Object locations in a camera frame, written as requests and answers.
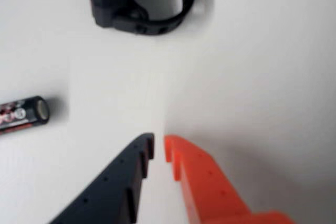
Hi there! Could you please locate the black AAA battery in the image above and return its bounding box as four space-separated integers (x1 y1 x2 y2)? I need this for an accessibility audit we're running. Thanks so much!
0 95 50 135

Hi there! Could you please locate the black ring-shaped plastic part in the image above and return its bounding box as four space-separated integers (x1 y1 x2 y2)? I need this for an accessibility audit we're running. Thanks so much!
84 0 196 36

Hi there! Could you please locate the navy gripper finger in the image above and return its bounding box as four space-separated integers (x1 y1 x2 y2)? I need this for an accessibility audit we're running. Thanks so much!
49 133 155 224

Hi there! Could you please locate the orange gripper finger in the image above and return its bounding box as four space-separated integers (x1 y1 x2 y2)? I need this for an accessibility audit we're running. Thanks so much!
163 134 296 224

